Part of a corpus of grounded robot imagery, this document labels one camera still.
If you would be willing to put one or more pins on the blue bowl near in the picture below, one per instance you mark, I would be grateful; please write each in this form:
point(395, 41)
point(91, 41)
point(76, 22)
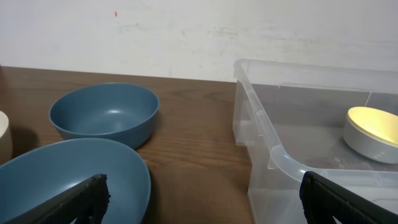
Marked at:
point(38, 175)

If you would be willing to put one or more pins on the blue bowl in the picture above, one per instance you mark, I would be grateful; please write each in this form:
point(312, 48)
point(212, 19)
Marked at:
point(123, 112)
point(38, 175)

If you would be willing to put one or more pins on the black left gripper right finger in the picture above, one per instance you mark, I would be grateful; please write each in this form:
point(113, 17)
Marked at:
point(326, 202)

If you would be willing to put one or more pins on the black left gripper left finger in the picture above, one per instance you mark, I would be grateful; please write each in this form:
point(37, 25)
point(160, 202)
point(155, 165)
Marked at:
point(84, 203)

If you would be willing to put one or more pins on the blue bowl far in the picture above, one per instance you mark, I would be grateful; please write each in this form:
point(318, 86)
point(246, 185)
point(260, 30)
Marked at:
point(123, 112)

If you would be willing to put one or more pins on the yellow small bowl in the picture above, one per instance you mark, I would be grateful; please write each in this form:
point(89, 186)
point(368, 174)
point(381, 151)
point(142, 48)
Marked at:
point(378, 124)

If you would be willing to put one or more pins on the cream large bowl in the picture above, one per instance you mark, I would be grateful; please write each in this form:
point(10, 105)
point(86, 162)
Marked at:
point(5, 139)

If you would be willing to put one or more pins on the pale grey small bowl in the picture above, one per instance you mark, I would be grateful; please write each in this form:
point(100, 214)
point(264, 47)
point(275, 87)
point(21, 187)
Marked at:
point(369, 145)

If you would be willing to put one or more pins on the clear plastic storage bin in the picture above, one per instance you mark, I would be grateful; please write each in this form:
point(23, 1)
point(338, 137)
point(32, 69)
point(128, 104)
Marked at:
point(291, 117)

